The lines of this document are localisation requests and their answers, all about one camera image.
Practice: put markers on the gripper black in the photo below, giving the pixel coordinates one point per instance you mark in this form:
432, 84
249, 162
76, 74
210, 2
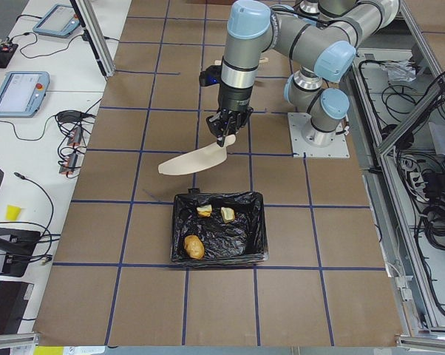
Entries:
234, 98

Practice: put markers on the beige plastic dustpan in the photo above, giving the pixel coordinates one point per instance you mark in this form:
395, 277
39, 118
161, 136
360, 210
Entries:
197, 160

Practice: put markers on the apple core piece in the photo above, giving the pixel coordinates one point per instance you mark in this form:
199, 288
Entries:
205, 210
228, 214

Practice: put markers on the beige hand brush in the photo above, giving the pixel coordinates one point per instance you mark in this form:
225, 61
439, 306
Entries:
263, 60

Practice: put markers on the brown potato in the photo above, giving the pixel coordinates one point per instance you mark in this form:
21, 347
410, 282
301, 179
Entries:
194, 247

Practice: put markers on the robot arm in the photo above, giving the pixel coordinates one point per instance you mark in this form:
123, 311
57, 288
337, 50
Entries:
325, 48

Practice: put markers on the black bag lined bin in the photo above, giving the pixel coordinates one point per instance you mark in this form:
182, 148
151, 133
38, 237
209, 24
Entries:
238, 243

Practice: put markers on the black power adapter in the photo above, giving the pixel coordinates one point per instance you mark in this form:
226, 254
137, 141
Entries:
69, 116

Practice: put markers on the teach pendant far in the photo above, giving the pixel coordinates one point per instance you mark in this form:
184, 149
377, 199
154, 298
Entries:
60, 21

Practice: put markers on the teach pendant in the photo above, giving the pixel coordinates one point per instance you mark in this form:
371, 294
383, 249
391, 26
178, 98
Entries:
22, 93
60, 21

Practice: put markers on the teach pendant near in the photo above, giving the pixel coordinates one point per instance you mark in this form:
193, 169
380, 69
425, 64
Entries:
22, 93

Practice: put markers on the yellow paper cup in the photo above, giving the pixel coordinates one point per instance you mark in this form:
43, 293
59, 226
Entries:
13, 212

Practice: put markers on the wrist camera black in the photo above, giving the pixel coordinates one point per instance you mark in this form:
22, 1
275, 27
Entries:
210, 76

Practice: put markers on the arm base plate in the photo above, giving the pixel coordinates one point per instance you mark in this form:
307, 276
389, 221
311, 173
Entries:
307, 142

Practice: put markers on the aluminium frame post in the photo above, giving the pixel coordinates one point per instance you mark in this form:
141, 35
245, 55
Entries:
92, 31

